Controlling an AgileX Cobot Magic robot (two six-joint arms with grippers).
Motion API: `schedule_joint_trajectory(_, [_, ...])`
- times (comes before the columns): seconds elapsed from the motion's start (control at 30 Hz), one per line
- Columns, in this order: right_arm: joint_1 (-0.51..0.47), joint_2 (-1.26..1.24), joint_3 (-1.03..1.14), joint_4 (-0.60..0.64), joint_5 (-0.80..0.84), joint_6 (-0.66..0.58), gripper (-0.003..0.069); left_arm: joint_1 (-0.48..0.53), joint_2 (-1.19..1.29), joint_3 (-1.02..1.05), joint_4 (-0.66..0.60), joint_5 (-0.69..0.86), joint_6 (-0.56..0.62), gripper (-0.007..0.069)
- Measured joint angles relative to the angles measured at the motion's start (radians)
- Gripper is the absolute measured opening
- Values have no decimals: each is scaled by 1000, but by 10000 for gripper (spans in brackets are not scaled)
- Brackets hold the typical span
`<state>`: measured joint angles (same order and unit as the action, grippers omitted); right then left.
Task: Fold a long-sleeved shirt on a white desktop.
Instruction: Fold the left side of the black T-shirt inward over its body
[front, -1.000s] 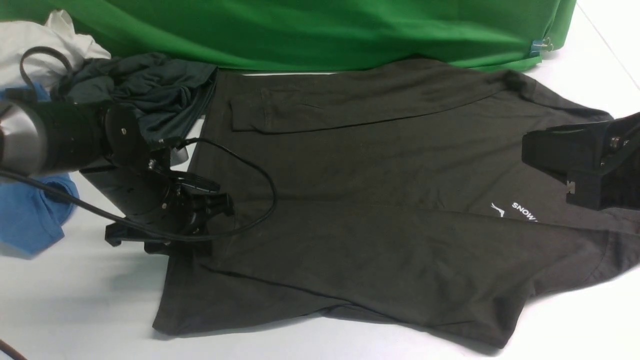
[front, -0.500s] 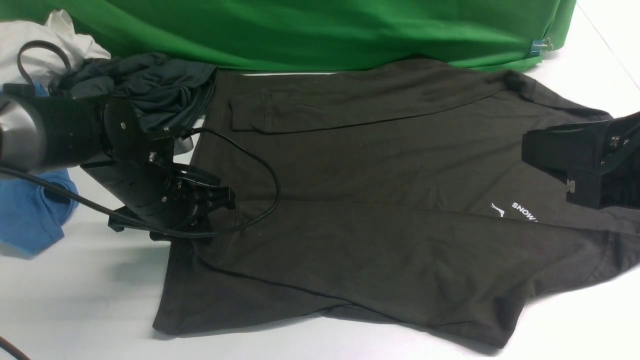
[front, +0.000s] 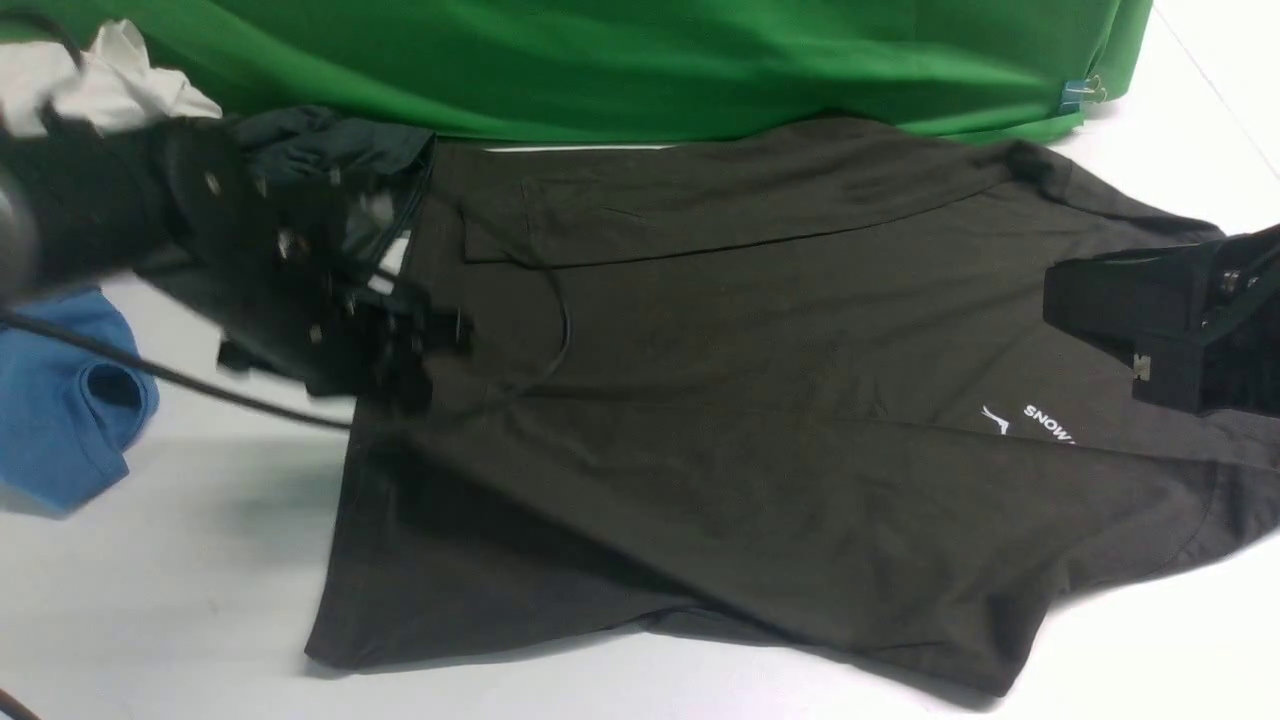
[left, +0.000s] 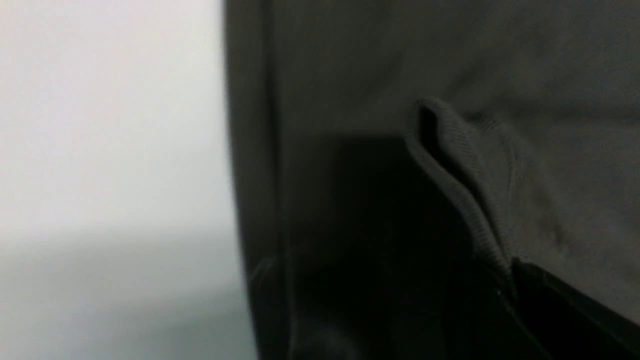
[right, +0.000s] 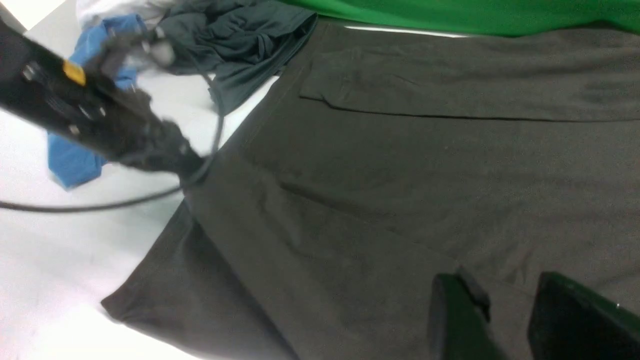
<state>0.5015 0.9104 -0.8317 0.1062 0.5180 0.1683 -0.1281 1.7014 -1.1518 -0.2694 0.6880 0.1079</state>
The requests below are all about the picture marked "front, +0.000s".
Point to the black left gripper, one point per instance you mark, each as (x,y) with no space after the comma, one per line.
(265,260)

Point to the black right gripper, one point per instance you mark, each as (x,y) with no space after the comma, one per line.
(1197,324)

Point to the dark gray long-sleeve top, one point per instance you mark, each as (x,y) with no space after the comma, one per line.
(793,389)

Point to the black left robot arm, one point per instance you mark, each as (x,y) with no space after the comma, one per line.
(79,205)

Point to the dark teal crumpled garment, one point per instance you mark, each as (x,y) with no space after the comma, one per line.
(311,144)

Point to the blue binder clip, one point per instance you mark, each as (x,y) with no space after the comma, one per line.
(1077,94)

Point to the green backdrop cloth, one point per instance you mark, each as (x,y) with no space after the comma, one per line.
(644,71)

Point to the white crumpled garment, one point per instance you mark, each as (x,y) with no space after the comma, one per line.
(119,88)

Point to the blue crumpled garment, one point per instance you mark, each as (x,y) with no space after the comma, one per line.
(67,418)

